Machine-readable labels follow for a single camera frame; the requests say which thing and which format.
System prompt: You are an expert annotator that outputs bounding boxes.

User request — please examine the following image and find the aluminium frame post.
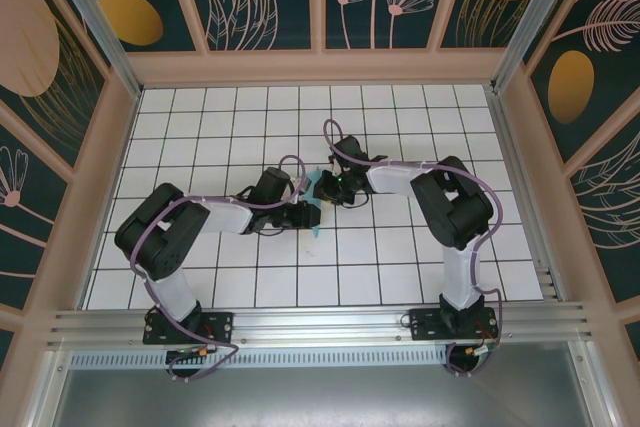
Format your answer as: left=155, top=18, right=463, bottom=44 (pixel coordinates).
left=490, top=0, right=586, bottom=93
left=39, top=0, right=144, bottom=98

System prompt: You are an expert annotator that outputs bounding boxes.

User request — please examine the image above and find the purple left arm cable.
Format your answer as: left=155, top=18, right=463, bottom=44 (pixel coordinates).
left=129, top=155, right=306, bottom=383

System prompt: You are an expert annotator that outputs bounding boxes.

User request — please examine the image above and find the grey metal panel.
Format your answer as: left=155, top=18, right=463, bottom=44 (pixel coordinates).
left=47, top=365, right=609, bottom=427

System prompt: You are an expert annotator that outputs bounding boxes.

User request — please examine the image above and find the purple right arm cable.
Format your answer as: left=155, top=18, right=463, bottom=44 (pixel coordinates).
left=323, top=119, right=504, bottom=378

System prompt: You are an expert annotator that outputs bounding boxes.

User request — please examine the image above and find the long aluminium mounting rail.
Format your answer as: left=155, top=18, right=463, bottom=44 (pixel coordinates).
left=47, top=300, right=596, bottom=351

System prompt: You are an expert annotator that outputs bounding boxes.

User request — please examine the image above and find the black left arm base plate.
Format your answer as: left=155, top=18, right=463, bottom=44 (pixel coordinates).
left=143, top=310, right=235, bottom=346

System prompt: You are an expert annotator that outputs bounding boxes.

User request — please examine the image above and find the light blue cloth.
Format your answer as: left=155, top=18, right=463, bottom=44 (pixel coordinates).
left=302, top=169, right=326, bottom=239

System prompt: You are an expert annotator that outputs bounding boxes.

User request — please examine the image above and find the aluminium side rail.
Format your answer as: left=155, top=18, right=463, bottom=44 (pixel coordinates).
left=487, top=86, right=559, bottom=301

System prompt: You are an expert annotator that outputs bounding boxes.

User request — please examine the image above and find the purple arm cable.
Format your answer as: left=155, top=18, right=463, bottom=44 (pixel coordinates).
left=129, top=155, right=306, bottom=383
left=323, top=119, right=504, bottom=378

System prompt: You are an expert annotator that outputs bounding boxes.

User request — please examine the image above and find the grey slotted cable duct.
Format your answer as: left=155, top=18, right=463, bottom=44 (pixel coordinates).
left=69, top=346, right=451, bottom=369

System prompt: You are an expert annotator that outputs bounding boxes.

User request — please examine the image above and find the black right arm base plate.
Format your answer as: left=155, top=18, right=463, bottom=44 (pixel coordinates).
left=408, top=307, right=500, bottom=343

